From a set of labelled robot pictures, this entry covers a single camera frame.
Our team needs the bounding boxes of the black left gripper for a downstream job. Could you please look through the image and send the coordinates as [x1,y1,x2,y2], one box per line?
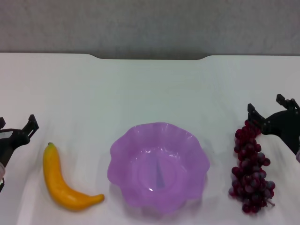
[0,114,39,167]

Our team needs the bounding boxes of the dark red grape bunch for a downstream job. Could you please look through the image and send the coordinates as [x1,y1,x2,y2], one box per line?
[228,120,276,214]

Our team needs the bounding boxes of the purple wavy plastic plate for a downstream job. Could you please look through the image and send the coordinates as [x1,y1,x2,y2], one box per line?
[106,121,211,214]

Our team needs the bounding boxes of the yellow banana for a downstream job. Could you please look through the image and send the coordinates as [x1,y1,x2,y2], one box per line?
[43,142,105,211]

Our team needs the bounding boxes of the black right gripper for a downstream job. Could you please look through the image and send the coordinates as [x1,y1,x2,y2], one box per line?
[247,93,300,156]

